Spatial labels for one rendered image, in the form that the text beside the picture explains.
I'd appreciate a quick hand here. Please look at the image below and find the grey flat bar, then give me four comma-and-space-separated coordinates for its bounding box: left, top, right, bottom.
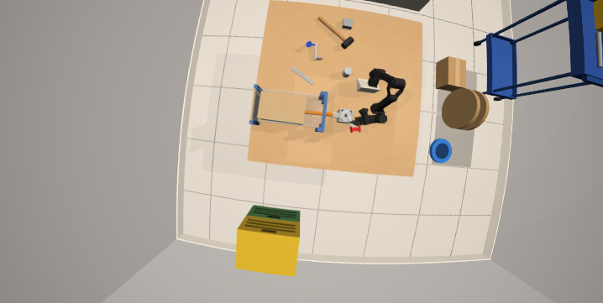
291, 66, 314, 84

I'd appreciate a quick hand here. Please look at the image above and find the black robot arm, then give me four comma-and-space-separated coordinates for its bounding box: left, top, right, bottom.
359, 68, 406, 124

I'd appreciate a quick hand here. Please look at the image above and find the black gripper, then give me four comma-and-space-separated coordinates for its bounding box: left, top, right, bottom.
349, 115, 374, 126

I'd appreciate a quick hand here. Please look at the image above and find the grey cylinder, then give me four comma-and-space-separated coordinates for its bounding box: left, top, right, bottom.
342, 67, 352, 78

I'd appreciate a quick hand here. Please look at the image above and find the black-headed mallet with wooden handle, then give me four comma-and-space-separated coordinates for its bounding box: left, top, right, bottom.
317, 16, 354, 50

